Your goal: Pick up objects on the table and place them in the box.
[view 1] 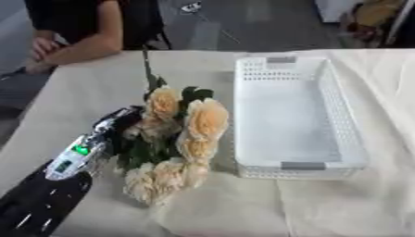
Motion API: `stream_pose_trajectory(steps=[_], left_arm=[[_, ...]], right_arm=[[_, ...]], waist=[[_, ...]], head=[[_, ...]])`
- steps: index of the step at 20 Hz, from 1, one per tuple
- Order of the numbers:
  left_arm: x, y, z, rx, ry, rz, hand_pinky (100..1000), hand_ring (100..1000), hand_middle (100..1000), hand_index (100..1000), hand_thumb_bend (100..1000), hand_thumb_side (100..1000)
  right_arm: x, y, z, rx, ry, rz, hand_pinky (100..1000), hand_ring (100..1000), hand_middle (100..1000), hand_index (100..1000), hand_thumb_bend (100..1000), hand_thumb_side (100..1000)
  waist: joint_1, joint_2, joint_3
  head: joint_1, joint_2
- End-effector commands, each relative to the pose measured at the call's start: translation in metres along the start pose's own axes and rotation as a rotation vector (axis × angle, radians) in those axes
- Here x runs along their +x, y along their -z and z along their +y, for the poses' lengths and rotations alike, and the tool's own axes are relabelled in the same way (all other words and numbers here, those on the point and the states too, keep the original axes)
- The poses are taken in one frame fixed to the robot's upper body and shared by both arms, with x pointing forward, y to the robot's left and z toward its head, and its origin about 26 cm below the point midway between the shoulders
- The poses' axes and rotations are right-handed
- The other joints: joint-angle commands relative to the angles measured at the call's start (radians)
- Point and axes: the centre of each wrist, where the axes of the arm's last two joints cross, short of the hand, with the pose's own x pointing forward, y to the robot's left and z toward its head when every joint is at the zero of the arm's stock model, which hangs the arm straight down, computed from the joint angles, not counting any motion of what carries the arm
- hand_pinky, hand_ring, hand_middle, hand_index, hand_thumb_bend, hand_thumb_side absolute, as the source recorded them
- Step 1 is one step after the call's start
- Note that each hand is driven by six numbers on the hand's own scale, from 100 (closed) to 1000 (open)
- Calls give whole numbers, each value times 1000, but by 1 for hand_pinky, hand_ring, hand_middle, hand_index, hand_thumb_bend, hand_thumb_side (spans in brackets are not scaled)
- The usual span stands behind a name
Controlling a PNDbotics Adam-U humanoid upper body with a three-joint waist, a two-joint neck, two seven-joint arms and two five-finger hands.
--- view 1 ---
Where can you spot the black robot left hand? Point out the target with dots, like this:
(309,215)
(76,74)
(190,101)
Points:
(120,122)

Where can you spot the peach artificial flower bouquet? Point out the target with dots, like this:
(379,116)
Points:
(200,129)

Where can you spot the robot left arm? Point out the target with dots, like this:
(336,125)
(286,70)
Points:
(48,185)

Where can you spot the black chair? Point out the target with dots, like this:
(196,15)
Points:
(145,24)

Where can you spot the person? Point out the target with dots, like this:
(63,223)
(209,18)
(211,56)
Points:
(75,27)

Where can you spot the person's hand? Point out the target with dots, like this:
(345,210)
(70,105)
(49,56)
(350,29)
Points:
(41,49)

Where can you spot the white perforated plastic basket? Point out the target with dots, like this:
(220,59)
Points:
(292,117)

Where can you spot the brown bag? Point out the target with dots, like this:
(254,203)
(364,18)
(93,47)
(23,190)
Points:
(373,21)

